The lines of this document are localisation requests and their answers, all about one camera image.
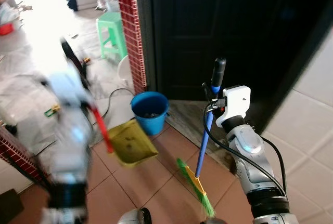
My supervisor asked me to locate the white round object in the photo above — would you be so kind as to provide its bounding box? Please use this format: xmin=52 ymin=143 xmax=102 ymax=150
xmin=118 ymin=55 xmax=134 ymax=87

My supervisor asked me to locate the yellow dustpan with red handle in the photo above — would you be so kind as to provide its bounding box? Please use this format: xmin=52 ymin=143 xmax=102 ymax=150
xmin=60 ymin=37 xmax=160 ymax=167

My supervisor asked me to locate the red plastic basin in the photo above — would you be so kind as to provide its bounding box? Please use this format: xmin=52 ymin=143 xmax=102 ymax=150
xmin=0 ymin=22 xmax=14 ymax=36

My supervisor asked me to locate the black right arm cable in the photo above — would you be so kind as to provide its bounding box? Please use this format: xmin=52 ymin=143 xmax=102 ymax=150
xmin=202 ymin=103 xmax=288 ymax=199

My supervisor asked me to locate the blue plastic bucket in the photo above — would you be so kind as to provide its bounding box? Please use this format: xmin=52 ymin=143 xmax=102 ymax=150
xmin=131 ymin=91 xmax=170 ymax=136

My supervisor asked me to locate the blue pole green bristle broom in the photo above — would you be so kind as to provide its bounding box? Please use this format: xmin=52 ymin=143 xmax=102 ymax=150
xmin=176 ymin=57 xmax=228 ymax=218

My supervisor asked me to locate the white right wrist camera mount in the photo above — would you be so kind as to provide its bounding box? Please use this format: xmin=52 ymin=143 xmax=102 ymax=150
xmin=222 ymin=85 xmax=252 ymax=127

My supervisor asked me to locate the green plastic stool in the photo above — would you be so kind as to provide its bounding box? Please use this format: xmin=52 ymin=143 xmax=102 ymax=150
xmin=96 ymin=11 xmax=129 ymax=60

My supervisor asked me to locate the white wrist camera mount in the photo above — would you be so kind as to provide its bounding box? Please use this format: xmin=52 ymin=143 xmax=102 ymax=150
xmin=222 ymin=85 xmax=252 ymax=127
xmin=46 ymin=70 xmax=92 ymax=108

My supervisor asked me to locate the thin black floor cable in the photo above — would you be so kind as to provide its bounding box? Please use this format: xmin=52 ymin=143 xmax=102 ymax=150
xmin=102 ymin=87 xmax=136 ymax=121

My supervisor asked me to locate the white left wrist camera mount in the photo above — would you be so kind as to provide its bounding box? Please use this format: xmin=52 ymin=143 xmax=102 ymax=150
xmin=46 ymin=70 xmax=92 ymax=108

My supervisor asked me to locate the small green toy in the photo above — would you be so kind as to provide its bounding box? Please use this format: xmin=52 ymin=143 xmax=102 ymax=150
xmin=44 ymin=106 xmax=61 ymax=117

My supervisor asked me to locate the grey robot leg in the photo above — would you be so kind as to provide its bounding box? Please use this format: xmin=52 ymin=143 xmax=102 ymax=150
xmin=117 ymin=208 xmax=152 ymax=224

